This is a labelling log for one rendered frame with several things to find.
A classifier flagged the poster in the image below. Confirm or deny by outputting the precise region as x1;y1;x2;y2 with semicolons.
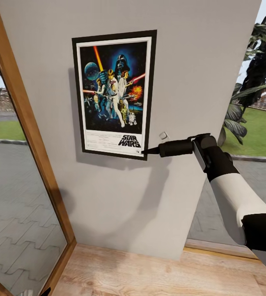
72;30;157;161

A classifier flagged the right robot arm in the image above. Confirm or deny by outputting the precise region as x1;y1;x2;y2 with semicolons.
141;131;266;266

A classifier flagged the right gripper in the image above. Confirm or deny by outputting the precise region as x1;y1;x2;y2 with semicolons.
141;140;182;157

